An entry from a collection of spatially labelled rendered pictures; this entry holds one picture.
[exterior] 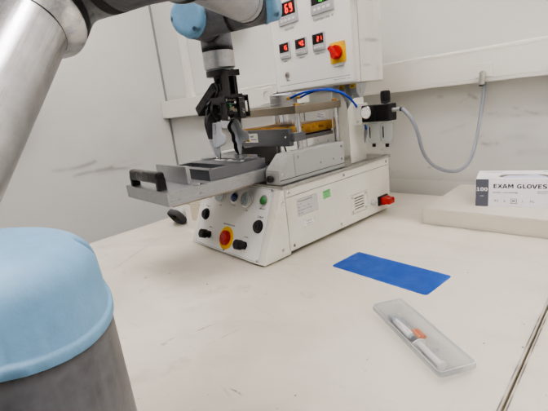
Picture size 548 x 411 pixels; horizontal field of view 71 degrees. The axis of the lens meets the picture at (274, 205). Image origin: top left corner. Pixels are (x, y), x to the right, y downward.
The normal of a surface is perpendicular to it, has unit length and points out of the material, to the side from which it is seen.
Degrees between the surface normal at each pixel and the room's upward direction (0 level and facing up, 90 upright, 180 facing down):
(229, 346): 0
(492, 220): 90
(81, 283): 85
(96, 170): 90
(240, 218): 65
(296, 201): 90
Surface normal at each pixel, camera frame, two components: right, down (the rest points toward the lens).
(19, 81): 0.91, -0.15
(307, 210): 0.66, 0.11
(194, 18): -0.25, 0.28
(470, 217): -0.68, 0.26
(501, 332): -0.11, -0.96
